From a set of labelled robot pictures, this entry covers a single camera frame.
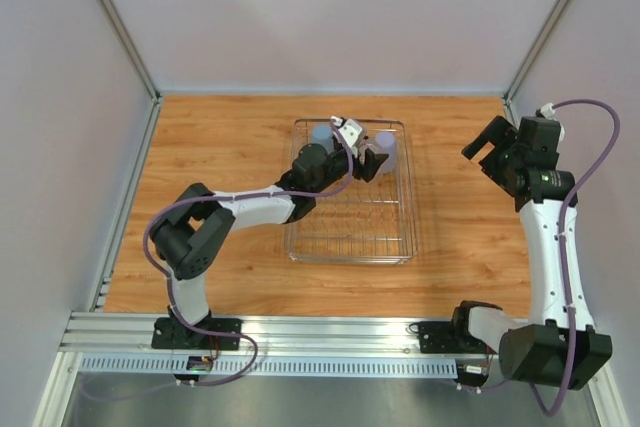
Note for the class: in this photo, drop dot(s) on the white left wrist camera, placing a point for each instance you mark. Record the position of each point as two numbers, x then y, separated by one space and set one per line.
348 132

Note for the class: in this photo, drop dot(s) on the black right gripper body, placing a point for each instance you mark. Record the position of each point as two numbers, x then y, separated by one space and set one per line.
495 153

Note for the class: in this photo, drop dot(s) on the aluminium frame post left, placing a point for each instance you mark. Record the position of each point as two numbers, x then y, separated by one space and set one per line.
119 28

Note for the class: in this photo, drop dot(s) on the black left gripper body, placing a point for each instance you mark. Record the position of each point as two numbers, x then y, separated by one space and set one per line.
338 164

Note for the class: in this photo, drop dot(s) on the blue plastic cup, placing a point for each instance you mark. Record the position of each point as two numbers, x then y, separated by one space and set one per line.
323 136

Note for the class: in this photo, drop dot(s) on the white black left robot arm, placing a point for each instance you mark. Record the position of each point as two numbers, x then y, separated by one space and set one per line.
188 235

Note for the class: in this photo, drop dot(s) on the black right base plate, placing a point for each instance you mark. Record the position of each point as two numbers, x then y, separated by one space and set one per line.
440 337

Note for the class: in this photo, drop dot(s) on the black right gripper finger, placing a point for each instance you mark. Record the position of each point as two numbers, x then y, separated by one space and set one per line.
495 164
498 132

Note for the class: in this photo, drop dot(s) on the slotted white cable duct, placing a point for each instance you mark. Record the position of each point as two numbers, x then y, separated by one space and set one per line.
276 366

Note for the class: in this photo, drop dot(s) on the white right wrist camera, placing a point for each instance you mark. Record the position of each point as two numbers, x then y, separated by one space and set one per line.
548 111

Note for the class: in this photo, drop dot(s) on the metal wire dish rack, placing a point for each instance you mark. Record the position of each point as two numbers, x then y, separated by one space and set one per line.
372 223

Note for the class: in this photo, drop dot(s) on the pink plastic cup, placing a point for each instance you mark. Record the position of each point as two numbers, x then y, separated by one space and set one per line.
364 141

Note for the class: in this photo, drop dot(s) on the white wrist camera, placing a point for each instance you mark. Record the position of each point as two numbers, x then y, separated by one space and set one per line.
348 132
548 111

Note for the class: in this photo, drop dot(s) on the clear glass cup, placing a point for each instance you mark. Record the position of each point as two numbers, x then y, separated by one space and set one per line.
367 152

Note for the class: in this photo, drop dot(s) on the aluminium frame post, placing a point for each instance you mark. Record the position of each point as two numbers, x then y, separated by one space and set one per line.
544 34
119 28

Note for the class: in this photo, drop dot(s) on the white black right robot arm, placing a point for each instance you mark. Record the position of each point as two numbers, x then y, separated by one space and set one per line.
558 345

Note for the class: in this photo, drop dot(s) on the aluminium front rail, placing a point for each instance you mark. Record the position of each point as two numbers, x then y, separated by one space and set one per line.
358 337

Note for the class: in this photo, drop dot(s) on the aluminium frame post right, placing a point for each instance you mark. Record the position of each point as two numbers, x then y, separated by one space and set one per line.
544 34

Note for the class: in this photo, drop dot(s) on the lavender plastic cup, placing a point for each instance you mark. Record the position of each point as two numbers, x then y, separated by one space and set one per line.
387 142

